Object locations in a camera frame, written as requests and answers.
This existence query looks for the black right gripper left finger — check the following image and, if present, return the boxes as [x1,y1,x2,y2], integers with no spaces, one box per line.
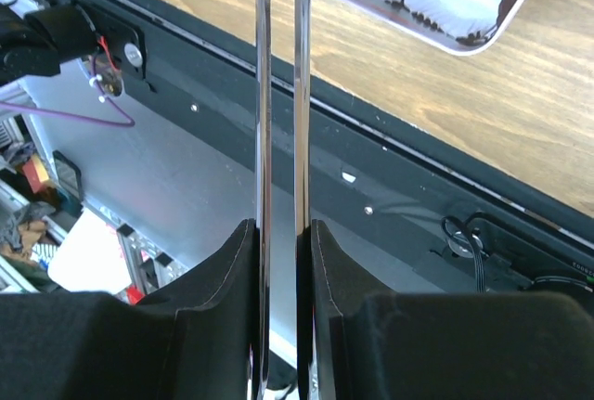
[1,220,258,399]

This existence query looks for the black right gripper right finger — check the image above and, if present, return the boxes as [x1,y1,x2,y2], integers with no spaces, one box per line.
[310,220,593,399]

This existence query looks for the metal tongs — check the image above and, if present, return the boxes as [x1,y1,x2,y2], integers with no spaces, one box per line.
[252,0,316,399]

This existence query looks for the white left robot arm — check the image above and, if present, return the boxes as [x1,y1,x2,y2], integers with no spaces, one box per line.
[1,5,97,85]

